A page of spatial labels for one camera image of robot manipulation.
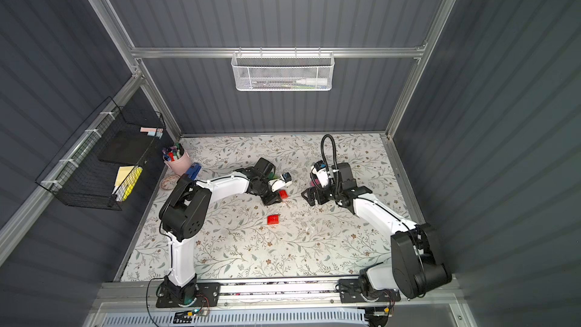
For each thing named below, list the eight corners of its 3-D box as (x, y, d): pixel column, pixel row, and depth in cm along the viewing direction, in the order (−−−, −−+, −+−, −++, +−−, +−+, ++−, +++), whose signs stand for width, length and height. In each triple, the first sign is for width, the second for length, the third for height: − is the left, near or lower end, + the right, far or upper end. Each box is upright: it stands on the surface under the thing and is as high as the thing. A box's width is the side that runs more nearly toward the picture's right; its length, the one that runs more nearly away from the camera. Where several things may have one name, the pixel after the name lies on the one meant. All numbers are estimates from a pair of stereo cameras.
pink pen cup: (172, 177, 106) (158, 159, 95) (179, 161, 112) (166, 142, 101) (189, 177, 106) (177, 159, 95) (195, 161, 112) (184, 142, 101)
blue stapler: (186, 178, 106) (183, 174, 103) (195, 165, 111) (192, 161, 108) (194, 180, 105) (191, 176, 103) (202, 167, 110) (200, 163, 107)
